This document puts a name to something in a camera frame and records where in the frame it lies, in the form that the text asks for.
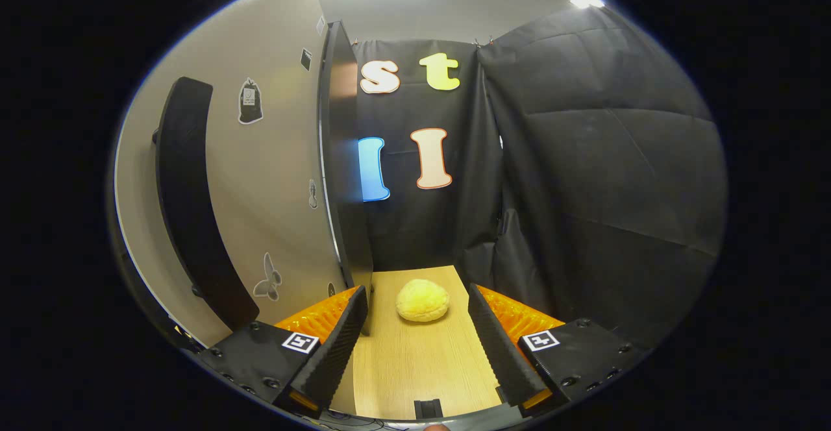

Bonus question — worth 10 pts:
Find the black backdrop cloth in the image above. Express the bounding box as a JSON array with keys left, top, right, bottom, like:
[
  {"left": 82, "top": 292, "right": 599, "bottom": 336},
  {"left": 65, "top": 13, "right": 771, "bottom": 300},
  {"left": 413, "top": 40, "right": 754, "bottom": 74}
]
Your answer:
[{"left": 351, "top": 6, "right": 729, "bottom": 351}]

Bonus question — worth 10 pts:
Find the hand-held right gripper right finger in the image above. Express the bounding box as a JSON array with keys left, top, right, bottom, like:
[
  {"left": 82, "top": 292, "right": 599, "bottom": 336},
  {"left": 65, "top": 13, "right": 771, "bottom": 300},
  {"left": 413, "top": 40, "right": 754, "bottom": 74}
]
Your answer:
[{"left": 467, "top": 283, "right": 647, "bottom": 417}]

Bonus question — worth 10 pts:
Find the light grey cabinet door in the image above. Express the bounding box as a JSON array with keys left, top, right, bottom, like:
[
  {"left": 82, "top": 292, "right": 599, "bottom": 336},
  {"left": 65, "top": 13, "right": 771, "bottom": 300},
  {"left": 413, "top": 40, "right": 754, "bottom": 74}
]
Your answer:
[{"left": 114, "top": 0, "right": 345, "bottom": 347}]

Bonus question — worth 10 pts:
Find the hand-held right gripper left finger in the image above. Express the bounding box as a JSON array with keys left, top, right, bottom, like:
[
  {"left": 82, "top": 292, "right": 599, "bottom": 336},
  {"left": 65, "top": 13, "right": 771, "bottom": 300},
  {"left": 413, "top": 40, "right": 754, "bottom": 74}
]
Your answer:
[{"left": 198, "top": 285, "right": 369, "bottom": 415}]

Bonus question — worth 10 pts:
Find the black cabinet door handle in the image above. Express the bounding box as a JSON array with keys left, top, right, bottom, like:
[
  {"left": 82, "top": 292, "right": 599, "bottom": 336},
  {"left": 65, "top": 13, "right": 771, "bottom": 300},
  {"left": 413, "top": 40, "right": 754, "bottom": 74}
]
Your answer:
[{"left": 153, "top": 77, "right": 260, "bottom": 332}]

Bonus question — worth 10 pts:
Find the yellow bun-shaped toy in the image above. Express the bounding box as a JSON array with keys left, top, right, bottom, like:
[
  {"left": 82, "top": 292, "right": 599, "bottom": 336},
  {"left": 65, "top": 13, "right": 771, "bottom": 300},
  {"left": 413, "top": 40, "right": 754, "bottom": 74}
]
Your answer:
[{"left": 395, "top": 279, "right": 450, "bottom": 323}]

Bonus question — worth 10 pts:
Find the dark grey cabinet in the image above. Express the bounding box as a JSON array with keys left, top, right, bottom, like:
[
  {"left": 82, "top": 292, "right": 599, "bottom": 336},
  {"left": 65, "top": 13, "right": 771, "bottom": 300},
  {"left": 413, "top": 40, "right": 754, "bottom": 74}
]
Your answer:
[{"left": 317, "top": 21, "right": 376, "bottom": 336}]

